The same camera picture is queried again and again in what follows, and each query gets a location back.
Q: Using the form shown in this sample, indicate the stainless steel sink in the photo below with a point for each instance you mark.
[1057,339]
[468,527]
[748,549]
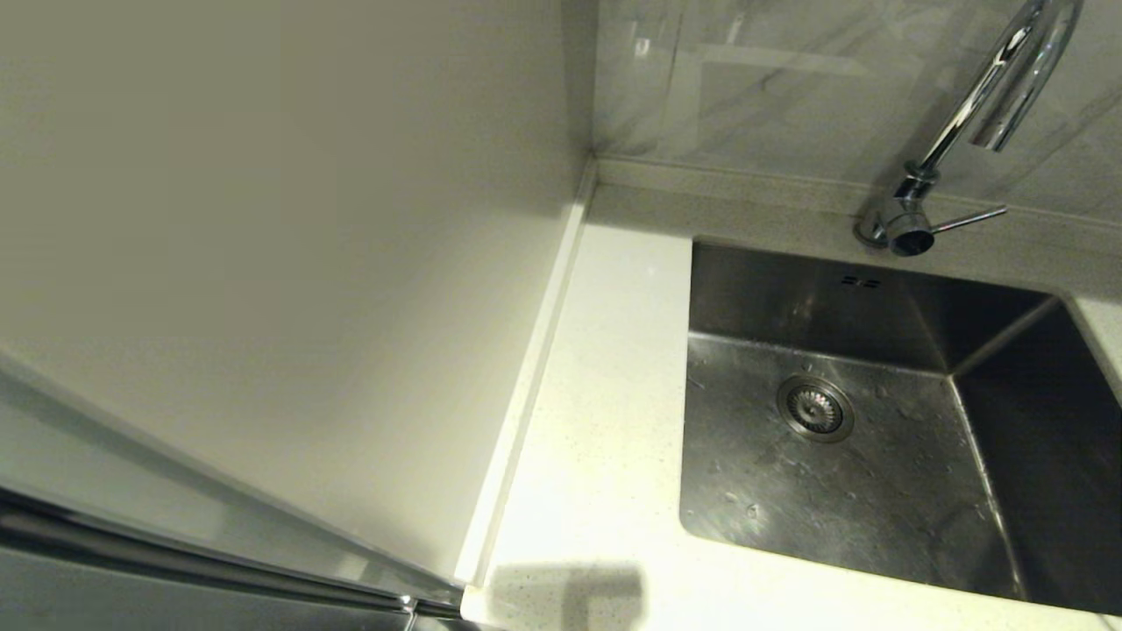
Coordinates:
[877,499]

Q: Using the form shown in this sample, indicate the round metal drain strainer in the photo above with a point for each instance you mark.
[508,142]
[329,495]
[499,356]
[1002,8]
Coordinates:
[815,408]

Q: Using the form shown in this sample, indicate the tall white cabinet panel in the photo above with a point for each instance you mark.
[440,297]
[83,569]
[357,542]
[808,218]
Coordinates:
[263,219]

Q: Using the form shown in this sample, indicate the chrome gooseneck faucet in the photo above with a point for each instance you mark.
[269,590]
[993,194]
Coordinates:
[907,219]

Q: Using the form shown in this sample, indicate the stainless steel appliance door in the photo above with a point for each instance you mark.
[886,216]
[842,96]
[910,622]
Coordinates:
[88,609]

